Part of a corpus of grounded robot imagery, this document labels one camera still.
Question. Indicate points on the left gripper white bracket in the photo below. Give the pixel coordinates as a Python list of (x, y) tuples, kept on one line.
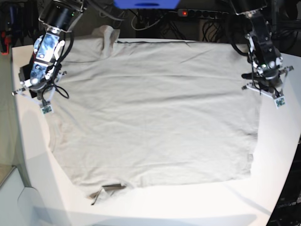
[(271, 88)]

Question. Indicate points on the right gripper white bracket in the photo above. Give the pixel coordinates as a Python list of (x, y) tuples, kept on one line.
[(44, 95)]

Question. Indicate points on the beige t-shirt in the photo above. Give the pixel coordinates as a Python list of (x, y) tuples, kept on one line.
[(152, 114)]

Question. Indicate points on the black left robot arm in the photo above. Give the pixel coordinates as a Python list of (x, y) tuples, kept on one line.
[(268, 75)]

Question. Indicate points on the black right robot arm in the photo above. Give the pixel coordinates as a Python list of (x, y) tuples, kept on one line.
[(43, 72)]

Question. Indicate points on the red black tool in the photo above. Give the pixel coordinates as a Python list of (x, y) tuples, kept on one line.
[(5, 40)]

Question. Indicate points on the black power strip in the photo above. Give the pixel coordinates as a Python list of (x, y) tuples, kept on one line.
[(201, 14)]

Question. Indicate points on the blue plastic box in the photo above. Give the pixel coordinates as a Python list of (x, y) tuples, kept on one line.
[(146, 4)]

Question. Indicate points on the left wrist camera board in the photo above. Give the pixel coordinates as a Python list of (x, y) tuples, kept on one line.
[(279, 101)]

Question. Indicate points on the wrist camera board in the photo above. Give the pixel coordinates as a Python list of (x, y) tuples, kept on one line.
[(279, 101), (46, 109)]

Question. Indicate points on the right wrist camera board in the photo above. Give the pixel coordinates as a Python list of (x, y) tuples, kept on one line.
[(46, 109)]

